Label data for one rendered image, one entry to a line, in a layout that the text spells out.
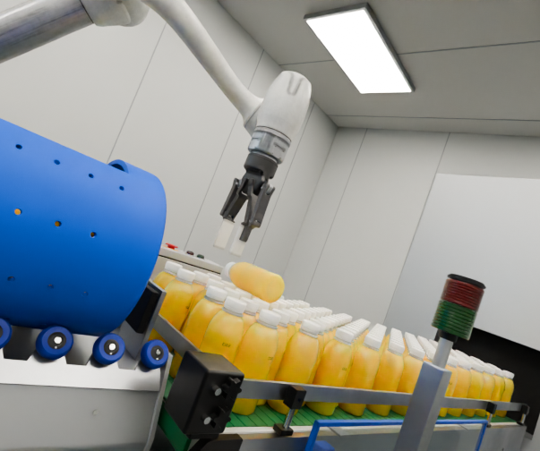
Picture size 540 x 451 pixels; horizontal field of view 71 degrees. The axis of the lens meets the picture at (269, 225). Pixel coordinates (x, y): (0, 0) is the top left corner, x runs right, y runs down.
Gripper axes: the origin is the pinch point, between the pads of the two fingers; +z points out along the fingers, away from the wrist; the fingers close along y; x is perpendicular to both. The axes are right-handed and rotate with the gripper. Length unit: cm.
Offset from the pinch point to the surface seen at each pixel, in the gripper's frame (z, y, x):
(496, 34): -224, -73, 208
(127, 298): 13.2, 20.1, -26.4
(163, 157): -52, -295, 92
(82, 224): 5.3, 20.2, -35.8
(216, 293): 10.7, 12.0, -6.7
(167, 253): 9.2, -17.3, -4.4
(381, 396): 20.3, 27.9, 35.1
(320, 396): 21.4, 27.8, 13.3
